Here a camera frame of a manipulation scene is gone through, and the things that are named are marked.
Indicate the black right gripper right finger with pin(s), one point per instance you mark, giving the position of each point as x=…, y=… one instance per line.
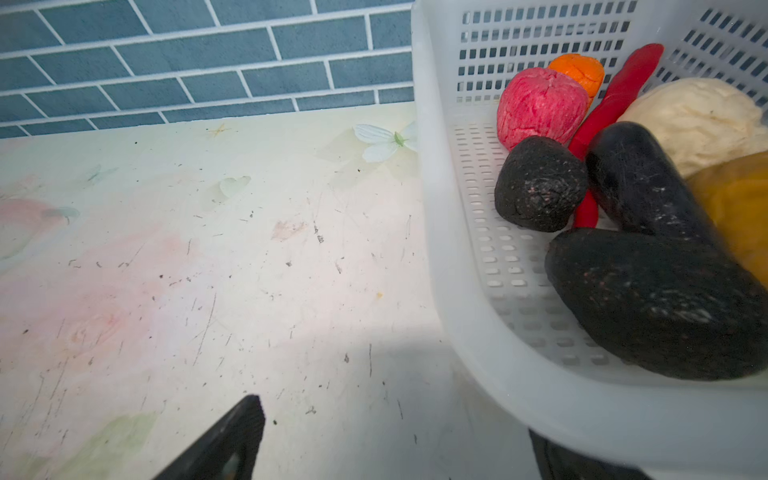
x=556, y=462

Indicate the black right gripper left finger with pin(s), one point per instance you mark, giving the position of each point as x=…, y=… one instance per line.
x=227, y=450

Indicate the small black food ball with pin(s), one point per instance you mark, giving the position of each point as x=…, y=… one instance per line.
x=540, y=185

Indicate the pink round food ball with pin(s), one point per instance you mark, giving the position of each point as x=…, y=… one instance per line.
x=540, y=102

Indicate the large black food piece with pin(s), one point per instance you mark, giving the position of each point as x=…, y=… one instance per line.
x=676, y=308

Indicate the long black food piece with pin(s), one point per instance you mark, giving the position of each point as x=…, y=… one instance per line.
x=637, y=185

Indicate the yellow food ball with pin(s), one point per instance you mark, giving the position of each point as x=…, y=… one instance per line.
x=734, y=195

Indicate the cream white food ball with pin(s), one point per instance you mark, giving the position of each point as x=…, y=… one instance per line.
x=700, y=122

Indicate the white plastic perforated basket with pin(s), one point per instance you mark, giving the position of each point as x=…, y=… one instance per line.
x=501, y=314

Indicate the red chili pepper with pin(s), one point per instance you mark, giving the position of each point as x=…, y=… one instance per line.
x=620, y=94

